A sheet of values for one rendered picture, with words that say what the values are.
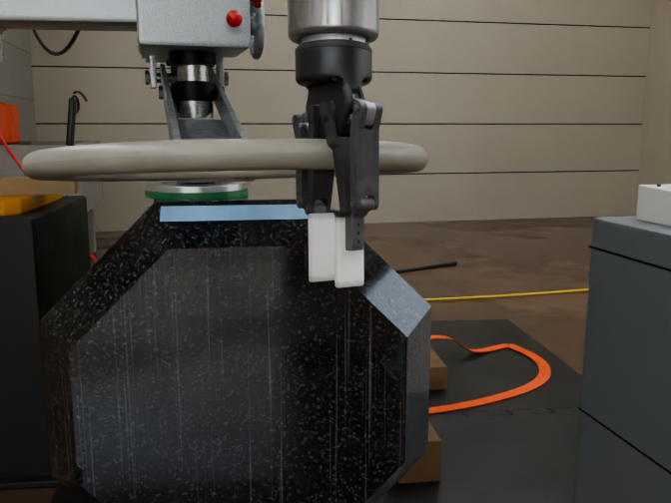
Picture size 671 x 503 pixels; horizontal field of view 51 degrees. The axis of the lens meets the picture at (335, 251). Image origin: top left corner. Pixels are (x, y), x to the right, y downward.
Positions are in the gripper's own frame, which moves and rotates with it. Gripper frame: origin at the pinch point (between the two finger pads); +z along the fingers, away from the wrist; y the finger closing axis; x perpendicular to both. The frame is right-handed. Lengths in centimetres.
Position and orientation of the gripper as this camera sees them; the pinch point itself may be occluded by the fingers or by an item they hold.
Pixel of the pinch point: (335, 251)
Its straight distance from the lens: 69.7
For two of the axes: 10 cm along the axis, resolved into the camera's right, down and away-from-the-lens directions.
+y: -5.2, -0.7, 8.5
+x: -8.6, 0.5, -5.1
